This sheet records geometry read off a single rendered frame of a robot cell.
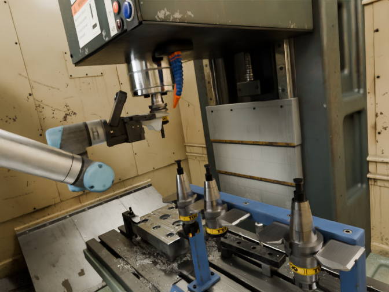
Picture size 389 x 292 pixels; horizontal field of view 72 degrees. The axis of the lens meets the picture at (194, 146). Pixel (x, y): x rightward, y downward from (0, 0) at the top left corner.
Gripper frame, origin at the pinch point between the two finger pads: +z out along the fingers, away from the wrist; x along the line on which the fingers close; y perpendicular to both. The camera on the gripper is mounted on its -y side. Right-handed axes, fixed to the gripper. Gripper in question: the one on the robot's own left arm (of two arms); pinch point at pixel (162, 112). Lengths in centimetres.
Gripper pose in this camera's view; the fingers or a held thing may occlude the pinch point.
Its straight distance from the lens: 91.2
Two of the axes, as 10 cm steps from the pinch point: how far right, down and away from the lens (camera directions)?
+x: 4.7, 0.9, -8.8
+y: 1.7, 9.7, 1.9
